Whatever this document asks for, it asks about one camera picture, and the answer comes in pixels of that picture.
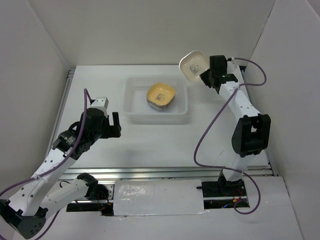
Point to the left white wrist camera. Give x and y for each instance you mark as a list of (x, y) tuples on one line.
[(100, 103)]

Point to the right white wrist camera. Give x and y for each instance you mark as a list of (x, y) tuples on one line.
[(231, 63)]

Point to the yellow plate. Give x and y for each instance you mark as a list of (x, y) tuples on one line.
[(160, 95)]

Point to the white taped cover panel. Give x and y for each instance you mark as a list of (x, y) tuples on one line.
[(158, 198)]

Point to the aluminium frame rail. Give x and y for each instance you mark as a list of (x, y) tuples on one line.
[(137, 173)]

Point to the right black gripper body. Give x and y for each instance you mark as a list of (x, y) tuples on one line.
[(212, 75)]

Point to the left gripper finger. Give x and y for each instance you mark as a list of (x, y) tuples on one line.
[(115, 118), (114, 131)]

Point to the cream plate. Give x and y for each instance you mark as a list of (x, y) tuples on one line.
[(193, 65)]

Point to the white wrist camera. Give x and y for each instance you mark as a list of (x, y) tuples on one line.
[(100, 103), (231, 63)]

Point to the white plastic perforated bin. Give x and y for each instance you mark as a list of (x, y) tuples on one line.
[(138, 111)]

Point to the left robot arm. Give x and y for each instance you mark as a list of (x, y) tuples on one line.
[(29, 208)]

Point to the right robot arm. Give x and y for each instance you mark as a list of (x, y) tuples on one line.
[(251, 133)]

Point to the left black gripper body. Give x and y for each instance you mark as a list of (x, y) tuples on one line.
[(103, 132)]

